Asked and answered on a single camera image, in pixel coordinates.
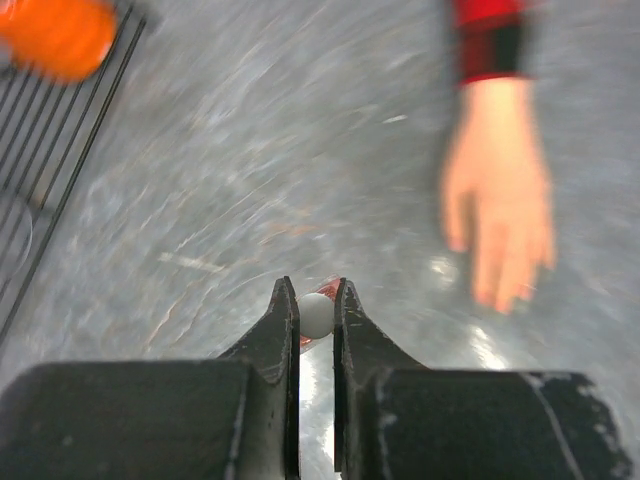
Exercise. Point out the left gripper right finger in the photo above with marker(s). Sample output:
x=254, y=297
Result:
x=363, y=358

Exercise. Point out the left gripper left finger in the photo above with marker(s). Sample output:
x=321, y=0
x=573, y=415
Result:
x=265, y=437

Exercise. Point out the mannequin hand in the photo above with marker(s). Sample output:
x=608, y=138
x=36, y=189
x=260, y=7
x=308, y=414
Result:
x=496, y=192

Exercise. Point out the clear plastic cup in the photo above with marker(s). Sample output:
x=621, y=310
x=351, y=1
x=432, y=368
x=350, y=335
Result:
x=16, y=234

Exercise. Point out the red plaid shirt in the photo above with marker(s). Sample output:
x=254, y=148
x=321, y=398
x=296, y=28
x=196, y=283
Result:
x=491, y=39

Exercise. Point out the orange cup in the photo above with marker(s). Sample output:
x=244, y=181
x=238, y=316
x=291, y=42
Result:
x=64, y=40

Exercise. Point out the black wire rack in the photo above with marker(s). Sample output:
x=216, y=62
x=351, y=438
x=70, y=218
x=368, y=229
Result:
x=47, y=134

